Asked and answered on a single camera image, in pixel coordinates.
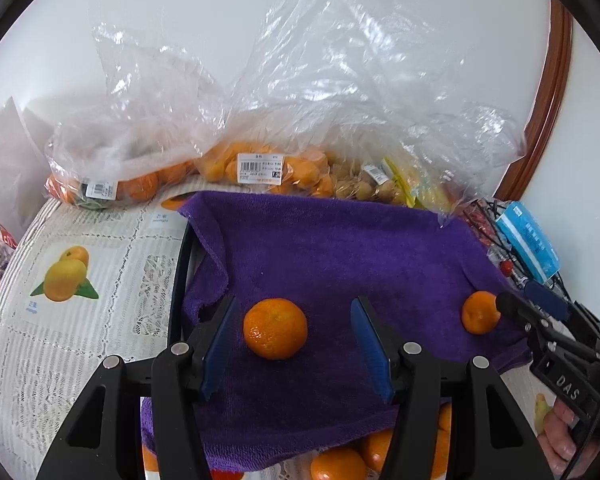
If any clear bag of kumquats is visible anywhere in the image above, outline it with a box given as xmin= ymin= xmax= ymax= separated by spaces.
xmin=192 ymin=0 xmax=371 ymax=200

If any large orange with stem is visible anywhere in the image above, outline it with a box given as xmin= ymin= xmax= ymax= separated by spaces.
xmin=357 ymin=427 xmax=396 ymax=473

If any clear bag of leafy oranges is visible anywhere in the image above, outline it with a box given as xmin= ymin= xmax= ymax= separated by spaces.
xmin=44 ymin=25 xmax=216 ymax=209

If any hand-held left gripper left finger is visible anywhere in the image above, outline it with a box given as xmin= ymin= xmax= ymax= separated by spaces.
xmin=35 ymin=295 xmax=238 ymax=480

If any yellow fruit bag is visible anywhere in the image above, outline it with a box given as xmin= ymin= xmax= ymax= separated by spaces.
xmin=382 ymin=100 xmax=528 ymax=231

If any brown wooden door frame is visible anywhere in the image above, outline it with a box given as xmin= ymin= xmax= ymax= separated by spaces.
xmin=495 ymin=0 xmax=573 ymax=206

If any dimpled medium tangerine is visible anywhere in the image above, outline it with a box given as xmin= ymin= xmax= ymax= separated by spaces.
xmin=242 ymin=298 xmax=309 ymax=361

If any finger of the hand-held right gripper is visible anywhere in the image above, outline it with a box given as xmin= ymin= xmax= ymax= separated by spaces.
xmin=495 ymin=292 xmax=598 ymax=361
xmin=524 ymin=281 xmax=600 ymax=343

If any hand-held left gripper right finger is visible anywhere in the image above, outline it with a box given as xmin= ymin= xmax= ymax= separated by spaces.
xmin=350 ymin=296 xmax=556 ymax=480

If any smooth round orange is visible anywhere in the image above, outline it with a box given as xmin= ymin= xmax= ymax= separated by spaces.
xmin=310 ymin=446 xmax=368 ymax=480

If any purple towel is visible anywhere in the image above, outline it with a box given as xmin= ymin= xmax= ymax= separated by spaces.
xmin=140 ymin=191 xmax=533 ymax=472

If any fruit printed lace tablecloth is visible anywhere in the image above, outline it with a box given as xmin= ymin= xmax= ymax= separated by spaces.
xmin=0 ymin=187 xmax=571 ymax=480

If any clear bag of longans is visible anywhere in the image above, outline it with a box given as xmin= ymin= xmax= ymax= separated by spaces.
xmin=330 ymin=125 xmax=416 ymax=207

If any person's right hand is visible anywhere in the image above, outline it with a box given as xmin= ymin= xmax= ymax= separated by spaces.
xmin=536 ymin=400 xmax=588 ymax=476

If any blue tissue pack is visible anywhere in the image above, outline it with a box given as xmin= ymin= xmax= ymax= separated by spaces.
xmin=495 ymin=201 xmax=563 ymax=282

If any small tangerine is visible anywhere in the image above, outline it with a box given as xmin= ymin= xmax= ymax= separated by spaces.
xmin=461 ymin=290 xmax=502 ymax=335

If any white plastic bag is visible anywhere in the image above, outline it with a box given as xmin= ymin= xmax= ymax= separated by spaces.
xmin=0 ymin=97 xmax=56 ymax=231

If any bag of red fruits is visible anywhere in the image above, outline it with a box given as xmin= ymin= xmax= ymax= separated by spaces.
xmin=462 ymin=200 xmax=526 ymax=281

